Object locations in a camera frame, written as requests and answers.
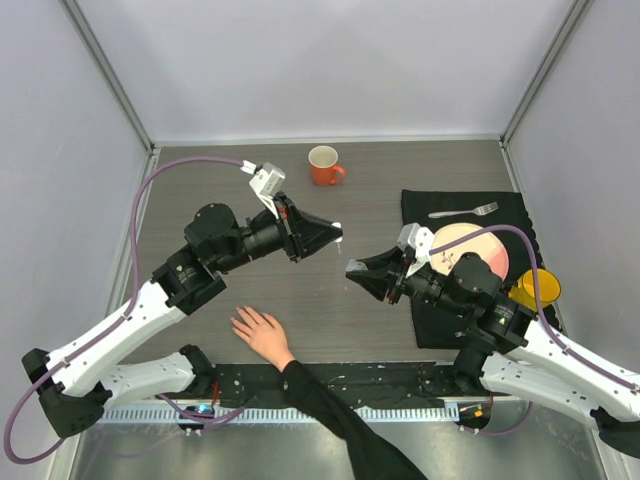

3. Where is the silver metal fork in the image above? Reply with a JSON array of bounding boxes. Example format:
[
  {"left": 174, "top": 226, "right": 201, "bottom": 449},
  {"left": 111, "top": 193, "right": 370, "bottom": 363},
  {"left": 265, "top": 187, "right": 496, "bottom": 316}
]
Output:
[{"left": 428, "top": 202, "right": 499, "bottom": 219}]

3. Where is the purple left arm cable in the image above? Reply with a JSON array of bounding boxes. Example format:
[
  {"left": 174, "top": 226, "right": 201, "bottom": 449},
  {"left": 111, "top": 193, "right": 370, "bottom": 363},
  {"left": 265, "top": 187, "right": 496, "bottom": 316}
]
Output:
[{"left": 2, "top": 155, "right": 251, "bottom": 463}]

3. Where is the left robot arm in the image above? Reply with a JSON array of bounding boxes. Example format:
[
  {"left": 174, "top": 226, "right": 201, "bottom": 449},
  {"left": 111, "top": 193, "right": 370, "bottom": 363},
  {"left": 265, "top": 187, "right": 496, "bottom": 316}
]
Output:
[{"left": 22, "top": 192, "right": 343, "bottom": 439}]

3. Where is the pink plate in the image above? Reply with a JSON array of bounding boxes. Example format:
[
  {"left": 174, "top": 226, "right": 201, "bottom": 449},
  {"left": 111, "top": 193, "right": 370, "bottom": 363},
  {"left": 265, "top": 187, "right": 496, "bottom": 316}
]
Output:
[{"left": 430, "top": 223, "right": 509, "bottom": 281}]

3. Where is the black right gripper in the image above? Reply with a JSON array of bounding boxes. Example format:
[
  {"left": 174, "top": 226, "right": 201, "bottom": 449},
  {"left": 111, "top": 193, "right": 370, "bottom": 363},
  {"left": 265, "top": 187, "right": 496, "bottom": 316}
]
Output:
[{"left": 348, "top": 244, "right": 470, "bottom": 318}]

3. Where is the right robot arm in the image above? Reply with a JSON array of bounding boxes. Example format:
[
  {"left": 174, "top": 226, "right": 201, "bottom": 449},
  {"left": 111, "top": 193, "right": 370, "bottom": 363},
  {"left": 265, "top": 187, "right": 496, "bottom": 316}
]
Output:
[{"left": 346, "top": 248, "right": 639, "bottom": 457}]

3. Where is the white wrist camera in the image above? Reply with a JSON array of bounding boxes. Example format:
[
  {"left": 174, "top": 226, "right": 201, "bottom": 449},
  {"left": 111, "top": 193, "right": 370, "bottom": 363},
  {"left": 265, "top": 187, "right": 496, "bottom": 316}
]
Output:
[
  {"left": 396, "top": 223, "right": 435, "bottom": 278},
  {"left": 241, "top": 160, "right": 286, "bottom": 217}
]

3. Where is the orange ceramic mug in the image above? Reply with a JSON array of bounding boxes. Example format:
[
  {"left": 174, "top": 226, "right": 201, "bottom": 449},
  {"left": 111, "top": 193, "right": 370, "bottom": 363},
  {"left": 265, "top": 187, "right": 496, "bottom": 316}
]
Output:
[{"left": 308, "top": 145, "right": 346, "bottom": 187}]

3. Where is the black sleeved forearm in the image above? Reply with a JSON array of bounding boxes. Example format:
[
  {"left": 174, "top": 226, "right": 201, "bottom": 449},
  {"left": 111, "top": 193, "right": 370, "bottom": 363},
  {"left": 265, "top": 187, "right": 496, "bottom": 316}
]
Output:
[{"left": 281, "top": 360, "right": 425, "bottom": 480}]

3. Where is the yellow plastic cup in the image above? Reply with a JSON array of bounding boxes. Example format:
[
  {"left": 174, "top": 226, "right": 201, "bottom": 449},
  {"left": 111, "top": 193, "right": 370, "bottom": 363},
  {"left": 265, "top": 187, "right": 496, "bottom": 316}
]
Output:
[{"left": 508, "top": 268, "right": 561, "bottom": 311}]

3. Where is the black cloth mat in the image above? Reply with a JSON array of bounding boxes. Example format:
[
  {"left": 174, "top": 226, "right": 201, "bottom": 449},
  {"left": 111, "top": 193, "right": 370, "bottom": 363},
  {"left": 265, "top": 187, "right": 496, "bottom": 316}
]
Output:
[{"left": 401, "top": 189, "right": 544, "bottom": 350}]

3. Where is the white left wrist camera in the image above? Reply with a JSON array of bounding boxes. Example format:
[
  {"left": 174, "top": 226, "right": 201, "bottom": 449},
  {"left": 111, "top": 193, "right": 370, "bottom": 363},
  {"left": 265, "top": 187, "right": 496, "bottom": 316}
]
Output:
[{"left": 241, "top": 160, "right": 286, "bottom": 217}]

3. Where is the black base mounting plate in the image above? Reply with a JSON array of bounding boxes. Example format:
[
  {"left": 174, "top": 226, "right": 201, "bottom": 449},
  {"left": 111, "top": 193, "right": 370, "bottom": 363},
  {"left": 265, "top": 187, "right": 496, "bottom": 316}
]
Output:
[{"left": 154, "top": 360, "right": 516, "bottom": 401}]

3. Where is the person's bare hand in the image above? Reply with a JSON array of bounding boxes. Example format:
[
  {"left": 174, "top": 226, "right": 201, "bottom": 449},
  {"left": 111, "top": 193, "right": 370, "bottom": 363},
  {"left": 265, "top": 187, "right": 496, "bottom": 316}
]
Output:
[{"left": 231, "top": 306, "right": 295, "bottom": 373}]

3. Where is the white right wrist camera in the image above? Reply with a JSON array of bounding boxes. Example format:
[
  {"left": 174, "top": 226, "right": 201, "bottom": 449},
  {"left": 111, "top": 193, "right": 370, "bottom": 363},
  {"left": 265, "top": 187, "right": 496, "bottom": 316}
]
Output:
[{"left": 396, "top": 223, "right": 435, "bottom": 278}]

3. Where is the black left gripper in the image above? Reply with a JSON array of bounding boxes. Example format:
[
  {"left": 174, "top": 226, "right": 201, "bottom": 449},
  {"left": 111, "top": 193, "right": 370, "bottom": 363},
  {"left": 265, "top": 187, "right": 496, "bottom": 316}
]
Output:
[{"left": 215, "top": 191, "right": 342, "bottom": 274}]

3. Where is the slotted cable duct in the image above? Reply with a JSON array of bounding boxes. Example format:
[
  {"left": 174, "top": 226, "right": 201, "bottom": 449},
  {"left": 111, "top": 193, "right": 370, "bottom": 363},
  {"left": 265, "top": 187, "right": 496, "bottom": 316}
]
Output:
[{"left": 100, "top": 403, "right": 459, "bottom": 424}]

